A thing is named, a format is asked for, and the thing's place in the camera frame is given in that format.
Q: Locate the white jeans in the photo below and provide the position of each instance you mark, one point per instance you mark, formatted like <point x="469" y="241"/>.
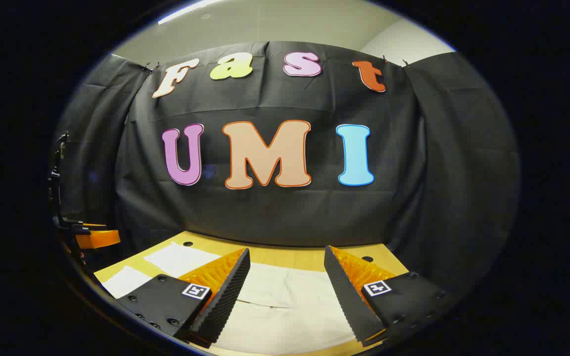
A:
<point x="285" y="306"/>

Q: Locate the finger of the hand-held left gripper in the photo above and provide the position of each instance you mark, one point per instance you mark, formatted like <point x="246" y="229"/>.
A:
<point x="99" y="238"/>

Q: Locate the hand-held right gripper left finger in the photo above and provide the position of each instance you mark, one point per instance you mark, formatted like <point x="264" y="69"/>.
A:
<point x="225" y="296"/>

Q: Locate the black backdrop cloth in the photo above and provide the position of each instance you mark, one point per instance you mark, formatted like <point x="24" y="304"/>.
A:
<point x="275" y="212"/>

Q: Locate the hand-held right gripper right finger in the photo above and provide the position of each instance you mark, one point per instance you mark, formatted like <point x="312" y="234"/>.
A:
<point x="349" y="296"/>

